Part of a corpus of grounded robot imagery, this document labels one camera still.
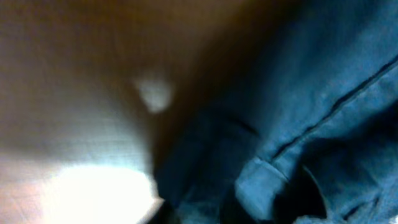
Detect navy blue shorts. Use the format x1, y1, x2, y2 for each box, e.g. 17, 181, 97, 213
155, 0, 397, 223

